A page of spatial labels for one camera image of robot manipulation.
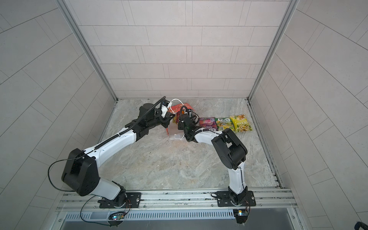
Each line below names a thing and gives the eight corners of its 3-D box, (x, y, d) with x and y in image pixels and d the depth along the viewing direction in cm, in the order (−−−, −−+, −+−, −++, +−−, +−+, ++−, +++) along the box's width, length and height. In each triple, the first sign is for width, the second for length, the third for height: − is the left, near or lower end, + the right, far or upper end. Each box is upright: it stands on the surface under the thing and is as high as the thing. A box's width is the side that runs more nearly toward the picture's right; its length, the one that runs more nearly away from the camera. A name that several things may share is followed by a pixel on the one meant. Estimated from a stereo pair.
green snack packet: (216, 131, 100) (217, 128, 96) (215, 120, 106) (216, 116, 103) (232, 132, 100) (234, 128, 96) (230, 120, 106) (231, 116, 103)
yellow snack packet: (234, 132, 99) (236, 129, 95) (229, 118, 106) (231, 115, 103) (250, 131, 99) (252, 127, 96) (243, 117, 107) (245, 114, 104)
